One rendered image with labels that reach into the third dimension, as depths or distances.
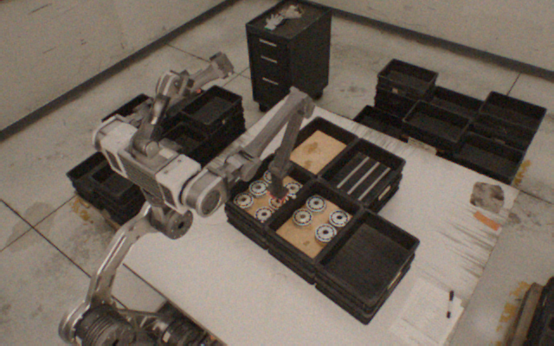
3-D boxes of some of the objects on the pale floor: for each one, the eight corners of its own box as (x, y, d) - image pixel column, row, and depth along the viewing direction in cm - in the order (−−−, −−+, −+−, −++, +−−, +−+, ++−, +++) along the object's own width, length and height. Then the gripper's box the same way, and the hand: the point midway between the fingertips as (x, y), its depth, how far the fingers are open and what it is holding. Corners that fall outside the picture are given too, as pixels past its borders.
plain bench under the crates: (368, 497, 200) (389, 472, 150) (143, 310, 270) (106, 250, 220) (482, 257, 287) (520, 190, 237) (290, 162, 357) (288, 94, 307)
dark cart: (293, 129, 386) (290, 39, 322) (254, 112, 406) (244, 23, 341) (327, 95, 419) (331, 8, 354) (290, 80, 438) (288, -5, 374)
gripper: (264, 181, 207) (266, 201, 218) (281, 190, 202) (282, 210, 214) (273, 172, 210) (273, 192, 222) (289, 181, 206) (290, 201, 217)
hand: (278, 200), depth 217 cm, fingers open, 5 cm apart
